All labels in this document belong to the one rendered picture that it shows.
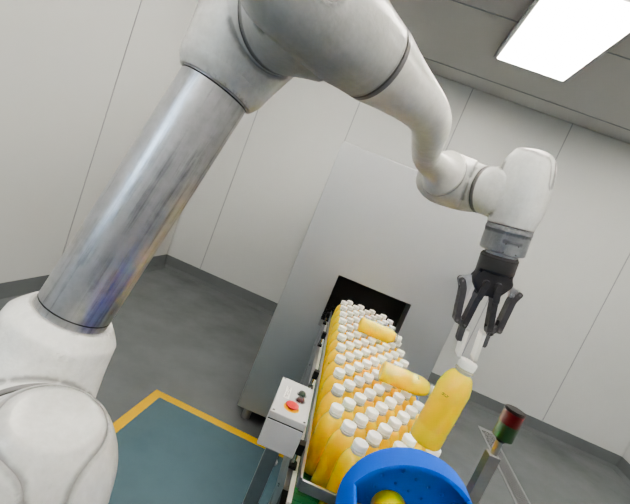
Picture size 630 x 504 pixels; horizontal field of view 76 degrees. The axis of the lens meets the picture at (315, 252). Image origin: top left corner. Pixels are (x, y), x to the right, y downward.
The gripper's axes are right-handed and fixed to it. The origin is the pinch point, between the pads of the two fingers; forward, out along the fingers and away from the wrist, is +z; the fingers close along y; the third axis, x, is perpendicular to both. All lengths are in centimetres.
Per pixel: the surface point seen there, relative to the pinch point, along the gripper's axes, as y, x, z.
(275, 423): -37, 5, 35
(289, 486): -29, 8, 55
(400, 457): -9.8, -11.4, 23.1
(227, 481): -61, 103, 147
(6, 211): -265, 167, 50
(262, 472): -38, 12, 56
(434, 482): -0.8, -8.6, 28.3
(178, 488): -82, 85, 143
